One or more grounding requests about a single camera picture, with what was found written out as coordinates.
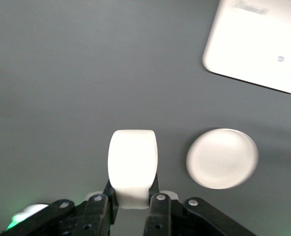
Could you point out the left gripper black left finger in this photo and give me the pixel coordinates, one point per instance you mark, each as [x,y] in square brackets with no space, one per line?
[96,216]

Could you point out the round beige plate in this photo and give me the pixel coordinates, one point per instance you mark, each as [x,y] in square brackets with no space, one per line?
[221,158]

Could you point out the white steamed bun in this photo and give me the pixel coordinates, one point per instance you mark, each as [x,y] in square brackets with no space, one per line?
[133,159]

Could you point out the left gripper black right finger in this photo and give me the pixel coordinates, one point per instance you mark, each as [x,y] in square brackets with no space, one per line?
[160,216]

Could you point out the beige rectangular tray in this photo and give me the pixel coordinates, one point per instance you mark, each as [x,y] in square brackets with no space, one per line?
[253,41]

